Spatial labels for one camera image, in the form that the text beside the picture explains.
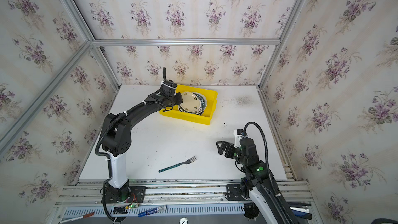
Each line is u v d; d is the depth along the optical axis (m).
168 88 0.73
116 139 0.51
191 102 1.02
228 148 0.69
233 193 0.73
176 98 0.85
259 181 0.53
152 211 0.68
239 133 0.72
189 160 0.84
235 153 0.69
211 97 1.10
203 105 1.01
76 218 0.67
